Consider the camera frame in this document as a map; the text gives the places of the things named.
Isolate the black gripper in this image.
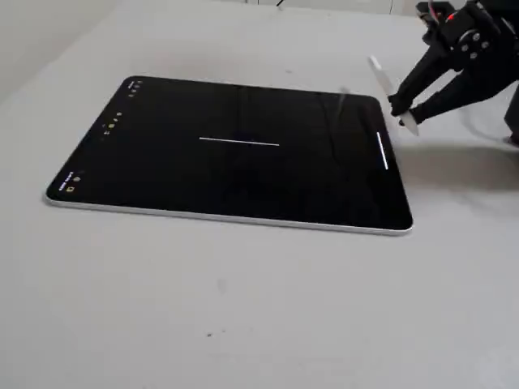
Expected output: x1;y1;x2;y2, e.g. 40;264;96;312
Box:
387;0;519;125

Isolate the black screen ipad tablet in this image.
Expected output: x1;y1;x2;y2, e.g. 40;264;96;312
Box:
43;74;415;238

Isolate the white cable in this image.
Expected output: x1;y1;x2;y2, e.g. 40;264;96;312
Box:
464;109;513;142

